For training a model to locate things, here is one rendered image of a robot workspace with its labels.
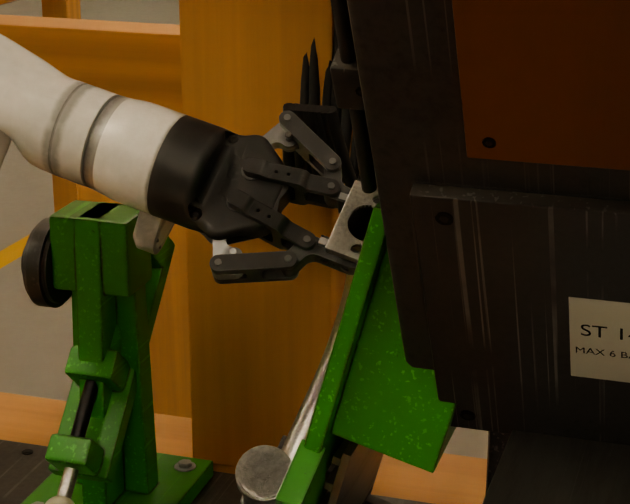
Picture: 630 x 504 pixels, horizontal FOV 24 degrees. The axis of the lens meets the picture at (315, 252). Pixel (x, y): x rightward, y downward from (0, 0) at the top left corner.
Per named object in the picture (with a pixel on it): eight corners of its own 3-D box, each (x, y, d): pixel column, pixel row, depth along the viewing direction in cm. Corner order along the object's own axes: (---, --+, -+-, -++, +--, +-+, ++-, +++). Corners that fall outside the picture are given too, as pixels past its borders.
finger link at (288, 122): (275, 115, 103) (323, 176, 101) (296, 101, 103) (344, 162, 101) (278, 133, 105) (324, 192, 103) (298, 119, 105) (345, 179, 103)
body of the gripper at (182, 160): (127, 190, 98) (254, 237, 96) (179, 87, 101) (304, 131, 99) (144, 234, 105) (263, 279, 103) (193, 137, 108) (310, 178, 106)
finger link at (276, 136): (236, 141, 102) (254, 164, 101) (291, 106, 103) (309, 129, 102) (240, 156, 104) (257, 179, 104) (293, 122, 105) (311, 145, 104)
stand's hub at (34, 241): (46, 321, 119) (40, 234, 117) (12, 317, 120) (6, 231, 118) (86, 290, 126) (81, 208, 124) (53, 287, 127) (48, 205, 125)
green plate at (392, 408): (406, 549, 92) (505, 253, 84) (285, 500, 93) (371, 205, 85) (445, 467, 102) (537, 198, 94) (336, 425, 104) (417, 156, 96)
